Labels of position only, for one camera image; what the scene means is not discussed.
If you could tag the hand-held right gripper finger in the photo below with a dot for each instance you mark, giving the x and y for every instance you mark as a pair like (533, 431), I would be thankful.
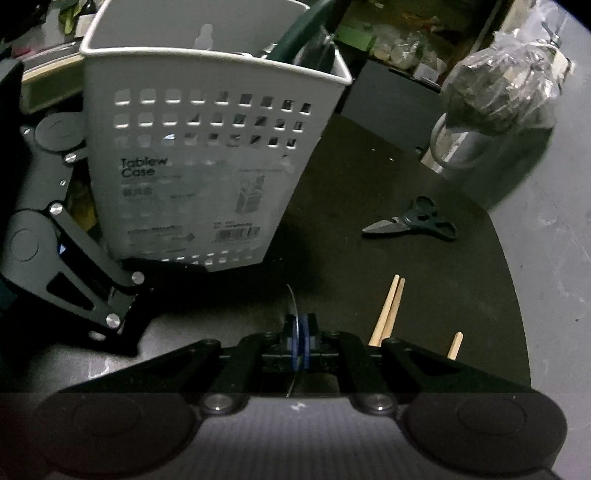
(295, 344)
(305, 344)

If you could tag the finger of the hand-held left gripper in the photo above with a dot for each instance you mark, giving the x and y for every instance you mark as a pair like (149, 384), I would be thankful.
(67, 175)
(106, 256)

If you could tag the white perforated utensil basket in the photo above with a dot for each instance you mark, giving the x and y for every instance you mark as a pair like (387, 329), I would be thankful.
(194, 194)

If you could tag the wooden countertop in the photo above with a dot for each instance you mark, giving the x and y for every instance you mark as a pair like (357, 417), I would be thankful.
(51, 87)

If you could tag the green yellow cloth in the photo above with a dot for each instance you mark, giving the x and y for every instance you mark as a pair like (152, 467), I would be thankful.
(74, 14)

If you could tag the green box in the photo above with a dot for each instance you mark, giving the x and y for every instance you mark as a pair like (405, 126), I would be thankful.
(355, 37)

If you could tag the large plastic bag dark contents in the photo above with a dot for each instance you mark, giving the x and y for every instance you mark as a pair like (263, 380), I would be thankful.
(494, 87)

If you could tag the shelf cabinet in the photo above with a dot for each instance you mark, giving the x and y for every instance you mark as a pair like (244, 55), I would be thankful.
(415, 41)

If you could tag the wall water tap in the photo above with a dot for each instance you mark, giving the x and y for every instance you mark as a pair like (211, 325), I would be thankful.
(551, 41)

